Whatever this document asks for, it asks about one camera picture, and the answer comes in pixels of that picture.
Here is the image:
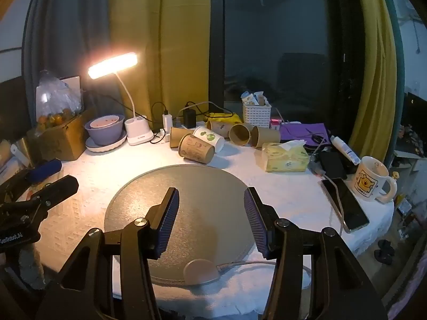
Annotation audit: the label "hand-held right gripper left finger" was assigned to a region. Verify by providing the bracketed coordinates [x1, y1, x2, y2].
[35, 187, 181, 320]

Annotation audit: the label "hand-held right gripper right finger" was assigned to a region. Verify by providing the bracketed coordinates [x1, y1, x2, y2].
[243, 187, 389, 320]

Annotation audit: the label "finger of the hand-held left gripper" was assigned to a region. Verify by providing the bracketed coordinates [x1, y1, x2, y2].
[29, 174, 80, 214]
[0, 159, 63, 195]

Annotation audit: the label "printed brown paper cup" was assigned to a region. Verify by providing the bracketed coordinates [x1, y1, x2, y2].
[178, 134, 216, 165]

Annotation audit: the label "white paper cup green print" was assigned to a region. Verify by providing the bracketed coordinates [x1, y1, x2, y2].
[193, 126, 226, 153]

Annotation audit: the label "cardboard box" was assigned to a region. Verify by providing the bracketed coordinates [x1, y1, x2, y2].
[27, 108, 96, 161]

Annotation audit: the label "round grey mat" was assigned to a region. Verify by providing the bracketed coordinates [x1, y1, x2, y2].
[104, 164, 259, 287]

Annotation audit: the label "white purple plate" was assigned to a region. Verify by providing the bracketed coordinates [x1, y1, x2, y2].
[85, 130, 128, 155]

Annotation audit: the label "purple bowl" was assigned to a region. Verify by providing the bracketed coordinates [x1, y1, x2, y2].
[84, 115, 125, 146]

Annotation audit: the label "yellow tissue pack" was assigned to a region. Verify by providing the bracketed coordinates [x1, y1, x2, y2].
[262, 140, 310, 173]

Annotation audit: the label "clear plastic bag of fruit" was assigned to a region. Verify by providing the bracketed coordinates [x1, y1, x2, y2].
[35, 70, 83, 131]

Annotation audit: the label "white power strip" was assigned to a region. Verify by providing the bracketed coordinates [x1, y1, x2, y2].
[152, 127, 171, 143]

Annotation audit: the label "white desk lamp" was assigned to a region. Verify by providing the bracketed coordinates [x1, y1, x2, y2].
[87, 52, 154, 146]

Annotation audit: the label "smartphone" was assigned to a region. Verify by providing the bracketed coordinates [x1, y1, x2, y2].
[321, 178, 370, 234]

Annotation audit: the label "black power bank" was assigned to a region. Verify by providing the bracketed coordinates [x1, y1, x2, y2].
[318, 151, 349, 179]

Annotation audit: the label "purple pouch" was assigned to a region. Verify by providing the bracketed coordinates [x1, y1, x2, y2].
[278, 123, 331, 148]

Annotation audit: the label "black power adapter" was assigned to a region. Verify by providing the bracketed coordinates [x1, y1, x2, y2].
[183, 107, 197, 129]

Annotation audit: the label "white plastic basket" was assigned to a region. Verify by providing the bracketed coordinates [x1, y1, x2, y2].
[242, 102, 272, 128]

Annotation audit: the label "yellow plastic bag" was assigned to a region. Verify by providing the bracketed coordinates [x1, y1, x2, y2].
[208, 113, 243, 125]

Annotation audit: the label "white tube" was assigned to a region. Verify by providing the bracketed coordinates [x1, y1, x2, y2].
[330, 135, 361, 165]

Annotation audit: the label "cream mug bear print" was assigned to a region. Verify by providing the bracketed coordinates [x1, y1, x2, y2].
[352, 156, 398, 204]

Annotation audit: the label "small packets in basket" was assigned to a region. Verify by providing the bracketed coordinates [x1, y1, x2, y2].
[242, 91, 269, 106]

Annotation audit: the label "dark object on floor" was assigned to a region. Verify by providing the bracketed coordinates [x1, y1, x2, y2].
[374, 239, 396, 266]

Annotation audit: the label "grey curtain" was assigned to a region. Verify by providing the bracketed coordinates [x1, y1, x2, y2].
[22, 0, 111, 115]

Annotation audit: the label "yellow curtain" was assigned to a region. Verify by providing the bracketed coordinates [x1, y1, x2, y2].
[347, 0, 400, 166]
[107, 0, 211, 134]

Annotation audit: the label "grey braided cable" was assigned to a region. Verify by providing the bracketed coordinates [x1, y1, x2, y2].
[217, 261, 278, 273]

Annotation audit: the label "white charging cable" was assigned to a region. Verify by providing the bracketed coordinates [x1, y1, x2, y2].
[309, 138, 346, 235]

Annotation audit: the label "black cable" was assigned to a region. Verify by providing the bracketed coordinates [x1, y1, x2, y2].
[152, 101, 234, 125]

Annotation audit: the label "black window frame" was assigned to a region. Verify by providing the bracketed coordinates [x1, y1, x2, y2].
[210, 0, 225, 114]

